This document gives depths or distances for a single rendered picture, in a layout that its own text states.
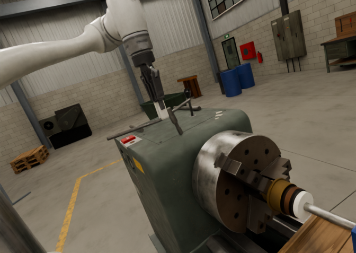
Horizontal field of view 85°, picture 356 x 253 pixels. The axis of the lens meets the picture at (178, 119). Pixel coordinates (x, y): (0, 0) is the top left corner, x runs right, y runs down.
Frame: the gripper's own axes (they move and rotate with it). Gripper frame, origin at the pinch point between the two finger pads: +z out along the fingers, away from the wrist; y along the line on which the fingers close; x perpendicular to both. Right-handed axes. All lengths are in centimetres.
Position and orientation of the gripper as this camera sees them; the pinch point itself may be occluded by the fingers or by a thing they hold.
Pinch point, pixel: (161, 109)
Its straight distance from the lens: 71.0
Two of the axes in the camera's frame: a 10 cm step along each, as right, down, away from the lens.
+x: 8.2, -3.8, 4.2
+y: 4.7, 0.6, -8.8
